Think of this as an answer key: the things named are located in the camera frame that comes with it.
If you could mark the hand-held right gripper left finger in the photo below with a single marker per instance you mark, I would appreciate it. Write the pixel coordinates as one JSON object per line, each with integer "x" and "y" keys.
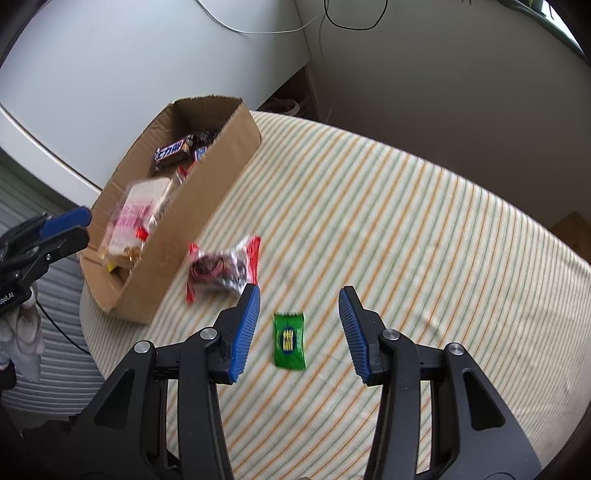
{"x": 244, "y": 332}

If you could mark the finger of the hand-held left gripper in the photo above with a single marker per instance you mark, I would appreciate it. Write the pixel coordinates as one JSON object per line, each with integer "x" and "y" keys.
{"x": 69, "y": 219}
{"x": 64, "y": 244}

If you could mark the clear bag with red ends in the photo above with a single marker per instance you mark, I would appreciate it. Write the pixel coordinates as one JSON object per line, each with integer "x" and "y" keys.
{"x": 221, "y": 270}

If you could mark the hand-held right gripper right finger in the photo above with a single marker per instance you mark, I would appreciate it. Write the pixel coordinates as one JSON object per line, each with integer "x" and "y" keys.
{"x": 353, "y": 337}

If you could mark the red candy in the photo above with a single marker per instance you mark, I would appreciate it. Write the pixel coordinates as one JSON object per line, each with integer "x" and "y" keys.
{"x": 143, "y": 234}

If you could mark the dark purple candy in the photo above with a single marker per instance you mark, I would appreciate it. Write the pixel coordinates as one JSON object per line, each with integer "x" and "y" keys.
{"x": 205, "y": 136}

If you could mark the green candy packet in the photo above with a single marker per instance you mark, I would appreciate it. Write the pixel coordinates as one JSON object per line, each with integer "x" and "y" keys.
{"x": 288, "y": 341}

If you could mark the small brown carton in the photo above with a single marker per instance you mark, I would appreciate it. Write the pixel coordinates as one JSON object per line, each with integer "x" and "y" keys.
{"x": 575, "y": 235}

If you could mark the grey ribbed panel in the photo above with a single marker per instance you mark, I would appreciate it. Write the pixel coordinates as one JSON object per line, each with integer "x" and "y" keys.
{"x": 27, "y": 194}

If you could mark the small brown candy bar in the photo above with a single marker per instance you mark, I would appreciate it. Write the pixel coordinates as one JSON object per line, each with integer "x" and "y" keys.
{"x": 199, "y": 153}

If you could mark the brown chocolate bar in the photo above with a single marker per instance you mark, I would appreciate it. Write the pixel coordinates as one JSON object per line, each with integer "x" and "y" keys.
{"x": 173, "y": 152}

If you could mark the person's left hand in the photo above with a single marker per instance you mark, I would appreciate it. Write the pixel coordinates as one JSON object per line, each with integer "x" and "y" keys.
{"x": 23, "y": 337}

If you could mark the cardboard box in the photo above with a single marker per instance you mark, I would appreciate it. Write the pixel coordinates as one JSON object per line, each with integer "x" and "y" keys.
{"x": 184, "y": 230}

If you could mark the pink print bread packet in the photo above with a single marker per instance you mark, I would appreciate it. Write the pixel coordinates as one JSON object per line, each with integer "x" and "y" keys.
{"x": 136, "y": 207}

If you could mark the small yellow snack packet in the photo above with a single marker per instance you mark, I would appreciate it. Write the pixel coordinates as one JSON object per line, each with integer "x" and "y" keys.
{"x": 111, "y": 266}

